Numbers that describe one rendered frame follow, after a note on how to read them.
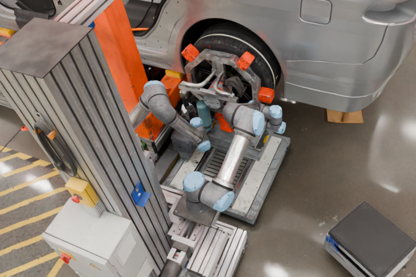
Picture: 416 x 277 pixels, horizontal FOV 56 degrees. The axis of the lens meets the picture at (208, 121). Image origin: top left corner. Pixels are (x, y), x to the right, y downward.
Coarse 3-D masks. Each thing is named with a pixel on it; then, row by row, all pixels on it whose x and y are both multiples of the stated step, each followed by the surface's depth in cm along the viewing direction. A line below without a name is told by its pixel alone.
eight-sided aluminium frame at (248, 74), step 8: (200, 56) 256; (208, 56) 253; (216, 56) 251; (224, 56) 253; (232, 56) 249; (192, 64) 266; (232, 64) 248; (192, 72) 279; (240, 72) 251; (248, 72) 254; (192, 80) 279; (248, 80) 252; (256, 80) 253; (256, 88) 254; (200, 96) 288; (256, 96) 260; (224, 104) 291
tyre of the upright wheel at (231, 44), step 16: (208, 32) 267; (224, 32) 257; (240, 32) 257; (208, 48) 260; (224, 48) 253; (240, 48) 248; (256, 48) 253; (256, 64) 251; (272, 64) 260; (272, 80) 261
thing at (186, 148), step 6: (174, 132) 308; (174, 138) 306; (180, 138) 303; (186, 138) 302; (174, 144) 309; (180, 144) 305; (186, 144) 303; (192, 144) 305; (180, 150) 312; (186, 150) 307; (192, 150) 310; (180, 156) 331; (186, 156) 327
